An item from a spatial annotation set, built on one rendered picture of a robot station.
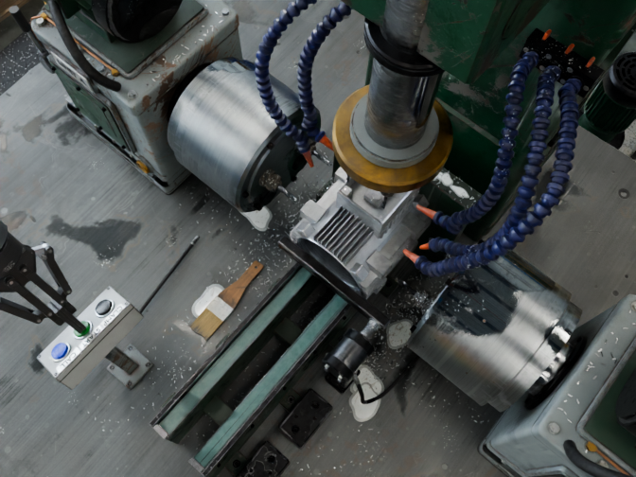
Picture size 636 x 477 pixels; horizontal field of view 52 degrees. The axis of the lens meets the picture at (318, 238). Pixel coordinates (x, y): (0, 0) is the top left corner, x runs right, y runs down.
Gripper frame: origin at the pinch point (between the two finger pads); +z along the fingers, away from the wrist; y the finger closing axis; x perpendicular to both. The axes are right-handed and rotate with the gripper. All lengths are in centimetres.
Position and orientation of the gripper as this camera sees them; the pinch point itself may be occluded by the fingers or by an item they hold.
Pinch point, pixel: (67, 316)
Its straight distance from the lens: 115.3
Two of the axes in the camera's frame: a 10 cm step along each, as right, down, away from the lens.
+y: 6.4, -7.1, 2.9
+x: -7.1, -4.0, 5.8
